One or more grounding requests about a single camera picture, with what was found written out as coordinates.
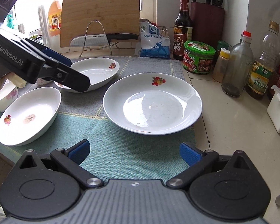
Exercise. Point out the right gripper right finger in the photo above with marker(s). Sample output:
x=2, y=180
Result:
x=199, y=162

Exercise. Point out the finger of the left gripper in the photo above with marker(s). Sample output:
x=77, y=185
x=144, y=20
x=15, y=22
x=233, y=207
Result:
x=66, y=76
x=55, y=55

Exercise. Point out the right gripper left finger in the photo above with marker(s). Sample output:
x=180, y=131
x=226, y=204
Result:
x=68, y=162

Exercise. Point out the white bowl pink flowers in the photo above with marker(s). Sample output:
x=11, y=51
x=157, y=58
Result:
x=8, y=94

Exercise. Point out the large stained white plate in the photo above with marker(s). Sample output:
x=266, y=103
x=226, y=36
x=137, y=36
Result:
x=29, y=116

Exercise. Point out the left gloved hand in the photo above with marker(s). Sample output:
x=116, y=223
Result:
x=14, y=78

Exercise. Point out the tall plastic wrap roll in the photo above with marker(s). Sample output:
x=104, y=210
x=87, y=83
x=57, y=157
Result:
x=43, y=25

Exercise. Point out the green dish soap bottle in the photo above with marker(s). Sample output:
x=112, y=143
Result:
x=10, y=21

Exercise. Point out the orange cooking wine jug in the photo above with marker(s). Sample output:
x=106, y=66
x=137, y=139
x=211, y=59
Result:
x=54, y=17

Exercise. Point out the grey blue checked mat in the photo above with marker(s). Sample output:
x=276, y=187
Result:
x=114, y=152

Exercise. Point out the bamboo cutting board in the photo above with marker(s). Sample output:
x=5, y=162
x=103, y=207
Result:
x=115, y=16

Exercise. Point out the blue white salt bag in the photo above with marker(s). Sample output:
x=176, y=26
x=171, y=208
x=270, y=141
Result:
x=153, y=43

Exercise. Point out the yellow lid spice jar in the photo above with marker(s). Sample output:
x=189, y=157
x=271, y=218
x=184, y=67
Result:
x=221, y=65

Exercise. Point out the white plastic container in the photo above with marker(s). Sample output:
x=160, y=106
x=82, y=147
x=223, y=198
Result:
x=278, y=111

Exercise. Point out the clear glass bottle red cap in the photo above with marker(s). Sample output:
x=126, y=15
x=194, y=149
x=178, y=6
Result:
x=238, y=67

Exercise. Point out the green lid sauce jar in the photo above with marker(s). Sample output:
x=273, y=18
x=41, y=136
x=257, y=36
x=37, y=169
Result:
x=198, y=57

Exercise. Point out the yellow oil bottle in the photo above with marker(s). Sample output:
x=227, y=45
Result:
x=264, y=64

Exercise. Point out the green cap small jar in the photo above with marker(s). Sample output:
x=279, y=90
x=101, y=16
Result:
x=223, y=44

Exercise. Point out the dark vinegar bottle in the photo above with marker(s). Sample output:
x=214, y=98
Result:
x=183, y=27

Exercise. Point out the dark red knife block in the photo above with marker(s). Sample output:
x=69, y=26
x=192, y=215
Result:
x=208, y=19

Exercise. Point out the metal wire board stand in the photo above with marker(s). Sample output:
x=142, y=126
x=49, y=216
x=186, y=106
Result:
x=101, y=38

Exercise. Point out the kitchen knife black handle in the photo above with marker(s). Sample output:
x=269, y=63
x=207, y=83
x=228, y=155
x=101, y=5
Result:
x=78, y=41

